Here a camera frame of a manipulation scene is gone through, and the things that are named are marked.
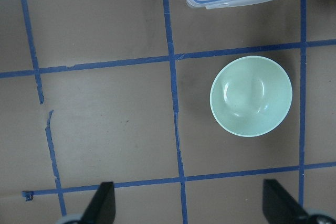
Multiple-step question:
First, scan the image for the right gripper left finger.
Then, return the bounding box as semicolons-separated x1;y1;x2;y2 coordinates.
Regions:
80;182;116;224

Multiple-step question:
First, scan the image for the green bowl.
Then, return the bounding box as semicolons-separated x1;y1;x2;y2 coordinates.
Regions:
209;56;293;137

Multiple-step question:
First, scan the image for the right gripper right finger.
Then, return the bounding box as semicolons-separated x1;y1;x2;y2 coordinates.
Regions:
262;179;309;224

